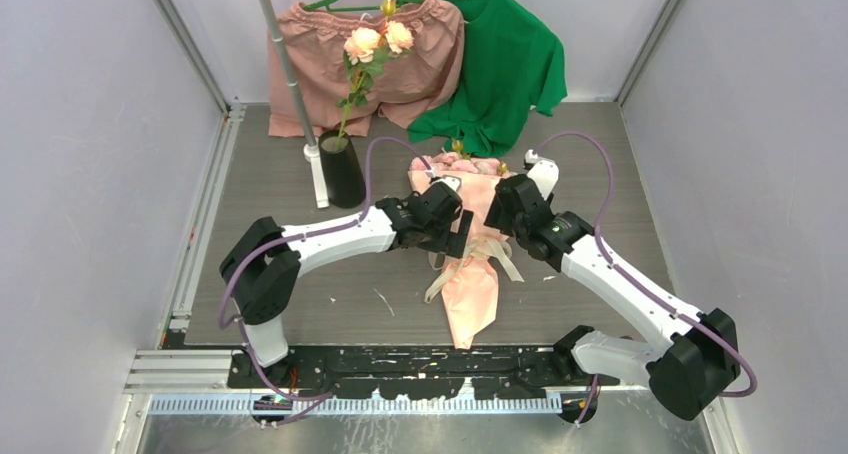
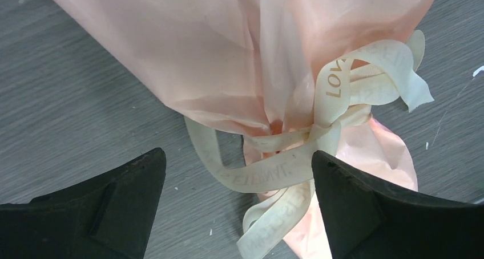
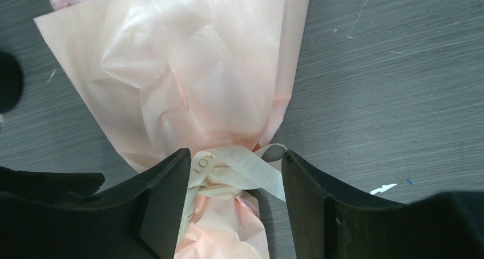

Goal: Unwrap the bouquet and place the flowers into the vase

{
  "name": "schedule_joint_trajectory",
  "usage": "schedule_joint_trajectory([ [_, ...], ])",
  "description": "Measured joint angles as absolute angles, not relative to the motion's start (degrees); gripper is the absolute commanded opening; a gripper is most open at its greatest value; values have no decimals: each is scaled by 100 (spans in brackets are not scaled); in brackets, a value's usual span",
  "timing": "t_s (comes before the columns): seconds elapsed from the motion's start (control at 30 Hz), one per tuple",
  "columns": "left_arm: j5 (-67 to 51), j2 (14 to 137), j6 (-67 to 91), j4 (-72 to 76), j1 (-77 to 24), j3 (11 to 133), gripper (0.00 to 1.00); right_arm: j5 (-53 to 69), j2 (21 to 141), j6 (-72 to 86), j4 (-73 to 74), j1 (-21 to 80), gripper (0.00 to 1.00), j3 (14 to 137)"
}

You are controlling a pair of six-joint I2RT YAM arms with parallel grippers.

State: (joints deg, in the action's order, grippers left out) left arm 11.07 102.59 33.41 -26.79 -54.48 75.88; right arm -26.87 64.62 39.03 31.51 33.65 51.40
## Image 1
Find pink shorts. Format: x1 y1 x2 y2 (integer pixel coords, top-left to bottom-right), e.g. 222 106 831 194
277 0 465 136

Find black conical vase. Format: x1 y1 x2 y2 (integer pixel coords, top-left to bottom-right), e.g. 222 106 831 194
318 130 366 209

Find cream printed ribbon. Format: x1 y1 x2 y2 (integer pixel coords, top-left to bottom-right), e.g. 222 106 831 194
424 237 524 304

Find pink paper bouquet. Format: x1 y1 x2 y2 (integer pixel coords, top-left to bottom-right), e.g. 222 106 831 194
408 152 513 350

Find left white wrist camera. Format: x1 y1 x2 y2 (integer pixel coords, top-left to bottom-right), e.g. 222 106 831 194
430 176 462 193

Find purple cable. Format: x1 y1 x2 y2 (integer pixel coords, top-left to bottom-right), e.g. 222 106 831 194
529 131 759 427
217 136 439 427

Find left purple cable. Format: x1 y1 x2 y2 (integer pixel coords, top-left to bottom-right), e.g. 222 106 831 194
217 136 439 427

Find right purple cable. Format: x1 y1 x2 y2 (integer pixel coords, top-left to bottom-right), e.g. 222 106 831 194
529 131 759 427

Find green t-shirt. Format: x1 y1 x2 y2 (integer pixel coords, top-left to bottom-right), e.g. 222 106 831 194
408 0 567 157

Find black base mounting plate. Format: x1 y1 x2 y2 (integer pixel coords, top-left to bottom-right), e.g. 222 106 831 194
227 345 591 400

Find peach rose stem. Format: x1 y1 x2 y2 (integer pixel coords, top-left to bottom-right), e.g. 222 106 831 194
333 0 414 151

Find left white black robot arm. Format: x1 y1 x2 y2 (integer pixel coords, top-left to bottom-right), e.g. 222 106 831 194
219 176 474 387

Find silver clothes rack pole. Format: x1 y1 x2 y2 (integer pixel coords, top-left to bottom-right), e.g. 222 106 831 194
258 0 330 209

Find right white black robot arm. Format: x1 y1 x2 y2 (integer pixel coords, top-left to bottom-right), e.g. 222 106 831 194
485 174 743 421

